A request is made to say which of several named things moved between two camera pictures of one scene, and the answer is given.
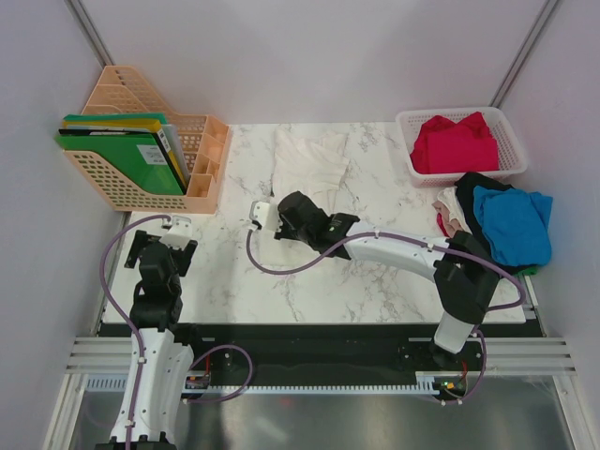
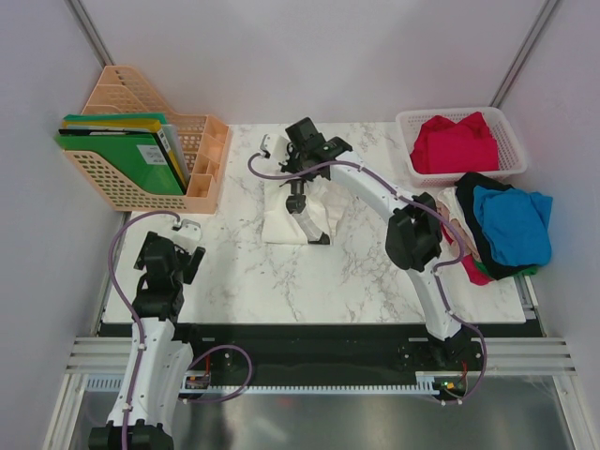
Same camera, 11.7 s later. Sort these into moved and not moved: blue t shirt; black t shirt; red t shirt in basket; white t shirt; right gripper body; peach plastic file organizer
Moved: white t shirt; right gripper body
Not moved: peach plastic file organizer; red t shirt in basket; blue t shirt; black t shirt
